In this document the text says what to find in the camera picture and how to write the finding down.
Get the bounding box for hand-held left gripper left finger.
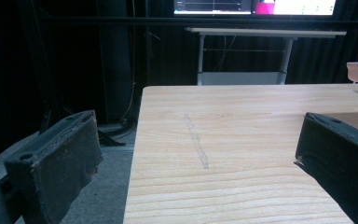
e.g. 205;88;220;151
4;109;103;224

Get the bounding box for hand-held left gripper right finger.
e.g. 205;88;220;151
294;112;358;224

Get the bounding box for white desk with metal legs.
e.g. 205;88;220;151
185;27;348;86

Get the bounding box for white and pink screen monitor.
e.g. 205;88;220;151
253;0;337;17

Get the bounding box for dark-screen monitor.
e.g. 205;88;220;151
172;0;253;16

